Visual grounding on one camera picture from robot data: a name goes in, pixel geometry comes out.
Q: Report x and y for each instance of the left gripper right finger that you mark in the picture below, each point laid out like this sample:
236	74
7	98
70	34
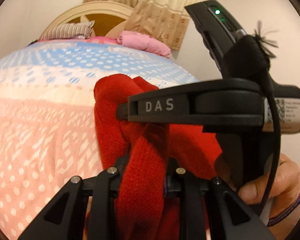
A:
210	209

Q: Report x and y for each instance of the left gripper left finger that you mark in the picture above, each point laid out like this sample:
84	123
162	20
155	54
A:
82	208

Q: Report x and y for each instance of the red knitted sweater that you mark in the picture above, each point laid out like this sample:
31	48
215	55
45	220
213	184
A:
141	210

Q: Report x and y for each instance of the person's right hand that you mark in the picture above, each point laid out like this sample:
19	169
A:
285	189

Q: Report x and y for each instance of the pink blue dotted bedsheet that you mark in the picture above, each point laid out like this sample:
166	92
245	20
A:
47	127

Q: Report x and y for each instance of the beige patterned curtain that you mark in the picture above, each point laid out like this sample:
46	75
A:
165	20

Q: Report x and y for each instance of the pink pillow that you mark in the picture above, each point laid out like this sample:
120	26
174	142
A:
138	41

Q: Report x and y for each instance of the cream wooden headboard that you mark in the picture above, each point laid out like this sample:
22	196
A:
110	17

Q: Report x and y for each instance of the striped grey pillow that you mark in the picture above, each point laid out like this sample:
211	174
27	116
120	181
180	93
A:
68	31

